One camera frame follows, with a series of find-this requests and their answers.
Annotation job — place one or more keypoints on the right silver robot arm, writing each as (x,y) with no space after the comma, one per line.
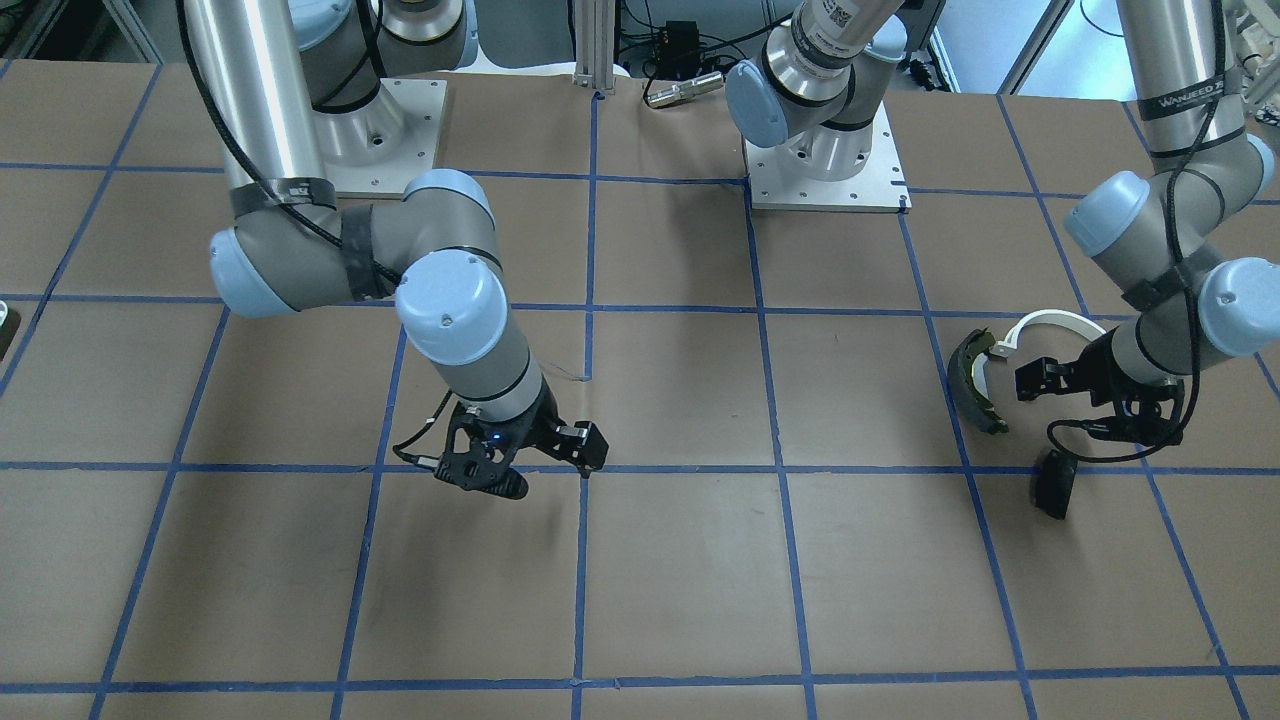
(262,68)

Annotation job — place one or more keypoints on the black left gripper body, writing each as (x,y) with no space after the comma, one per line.
(1103,382)

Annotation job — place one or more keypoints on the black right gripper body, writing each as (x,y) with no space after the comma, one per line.
(537,427)

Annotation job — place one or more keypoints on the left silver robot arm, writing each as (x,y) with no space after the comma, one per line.
(820,75)

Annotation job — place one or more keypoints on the aluminium frame post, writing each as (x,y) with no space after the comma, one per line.
(594,23)

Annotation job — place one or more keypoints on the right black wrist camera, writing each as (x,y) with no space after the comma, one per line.
(478,453)

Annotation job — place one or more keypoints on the green curved brake shoe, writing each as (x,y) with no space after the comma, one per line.
(966,377)

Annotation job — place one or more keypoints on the black brake pad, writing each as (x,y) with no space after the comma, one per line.
(1052,485)

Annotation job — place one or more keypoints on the silver cylindrical tool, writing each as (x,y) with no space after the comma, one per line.
(684,91)

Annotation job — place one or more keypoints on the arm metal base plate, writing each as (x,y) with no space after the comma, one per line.
(829,170)
(373,152)

